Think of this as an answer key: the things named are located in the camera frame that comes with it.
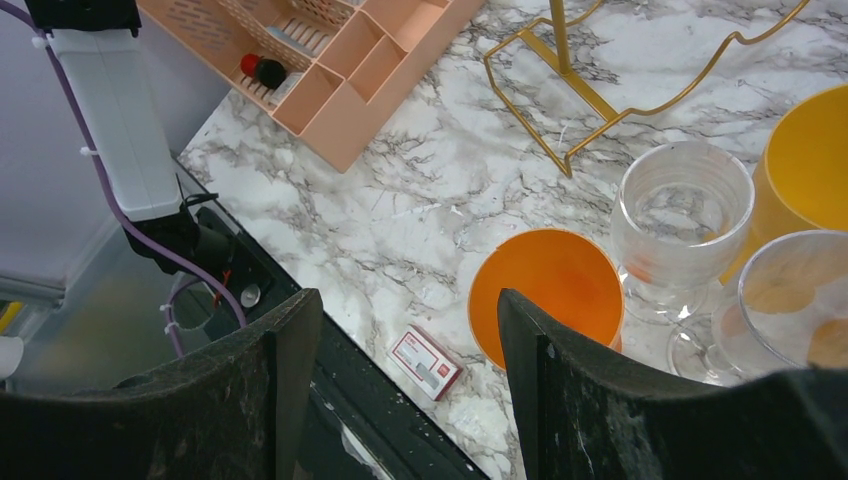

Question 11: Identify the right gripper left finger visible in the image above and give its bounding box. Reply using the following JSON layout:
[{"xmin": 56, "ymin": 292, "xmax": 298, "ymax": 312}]
[{"xmin": 1, "ymin": 289, "xmax": 323, "ymax": 479}]

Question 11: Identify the black mounting rail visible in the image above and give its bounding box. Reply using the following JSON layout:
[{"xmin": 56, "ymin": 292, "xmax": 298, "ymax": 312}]
[{"xmin": 178, "ymin": 168, "xmax": 486, "ymax": 479}]

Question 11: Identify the clear wine glass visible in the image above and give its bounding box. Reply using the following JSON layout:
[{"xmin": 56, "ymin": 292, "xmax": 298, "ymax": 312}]
[
  {"xmin": 610, "ymin": 141, "xmax": 755, "ymax": 325},
  {"xmin": 668, "ymin": 230, "xmax": 847, "ymax": 386}
]

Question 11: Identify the gold wine glass rack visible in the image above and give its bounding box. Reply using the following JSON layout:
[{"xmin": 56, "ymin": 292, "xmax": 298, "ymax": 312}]
[{"xmin": 482, "ymin": 0, "xmax": 813, "ymax": 180}]

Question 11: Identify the small red white card box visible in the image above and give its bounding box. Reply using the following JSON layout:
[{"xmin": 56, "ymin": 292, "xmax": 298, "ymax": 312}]
[{"xmin": 388, "ymin": 324, "xmax": 464, "ymax": 401}]

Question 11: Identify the peach plastic file organizer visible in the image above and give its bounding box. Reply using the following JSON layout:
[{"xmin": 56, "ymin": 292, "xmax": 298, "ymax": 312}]
[{"xmin": 138, "ymin": 0, "xmax": 482, "ymax": 173}]

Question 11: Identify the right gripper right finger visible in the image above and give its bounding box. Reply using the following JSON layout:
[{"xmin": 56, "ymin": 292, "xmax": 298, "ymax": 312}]
[{"xmin": 497, "ymin": 289, "xmax": 847, "ymax": 479}]

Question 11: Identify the yellow wine glass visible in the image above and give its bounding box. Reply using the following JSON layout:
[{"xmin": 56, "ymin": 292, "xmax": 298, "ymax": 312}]
[{"xmin": 719, "ymin": 85, "xmax": 847, "ymax": 284}]

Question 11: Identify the orange wine glass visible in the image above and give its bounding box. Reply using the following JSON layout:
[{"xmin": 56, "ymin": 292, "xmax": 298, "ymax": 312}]
[{"xmin": 467, "ymin": 228, "xmax": 625, "ymax": 370}]

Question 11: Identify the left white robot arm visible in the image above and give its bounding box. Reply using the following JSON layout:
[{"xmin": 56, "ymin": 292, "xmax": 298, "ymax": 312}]
[{"xmin": 26, "ymin": 1, "xmax": 234, "ymax": 275}]

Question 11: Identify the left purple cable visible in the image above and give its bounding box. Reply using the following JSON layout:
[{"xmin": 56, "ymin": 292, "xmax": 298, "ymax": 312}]
[{"xmin": 0, "ymin": 0, "xmax": 248, "ymax": 359}]

